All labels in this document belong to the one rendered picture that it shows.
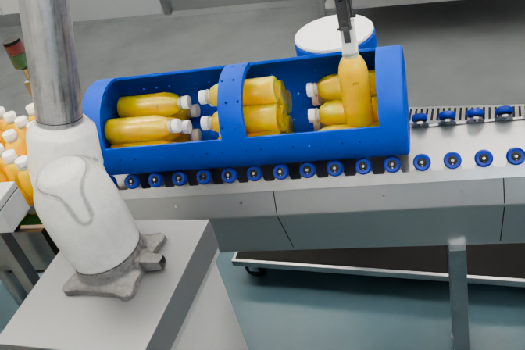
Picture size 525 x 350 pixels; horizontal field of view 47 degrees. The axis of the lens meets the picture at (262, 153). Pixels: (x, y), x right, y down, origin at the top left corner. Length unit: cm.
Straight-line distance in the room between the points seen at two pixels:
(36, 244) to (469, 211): 126
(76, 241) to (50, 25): 43
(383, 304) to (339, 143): 113
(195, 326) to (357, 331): 114
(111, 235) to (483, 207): 94
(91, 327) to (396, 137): 82
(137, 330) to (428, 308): 150
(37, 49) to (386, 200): 94
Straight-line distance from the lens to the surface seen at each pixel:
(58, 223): 123
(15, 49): 229
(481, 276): 242
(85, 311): 133
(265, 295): 265
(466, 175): 162
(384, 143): 152
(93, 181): 122
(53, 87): 133
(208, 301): 147
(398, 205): 165
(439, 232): 178
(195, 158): 164
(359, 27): 216
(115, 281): 131
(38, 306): 142
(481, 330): 245
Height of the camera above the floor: 195
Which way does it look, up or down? 35 degrees down
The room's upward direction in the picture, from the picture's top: 15 degrees counter-clockwise
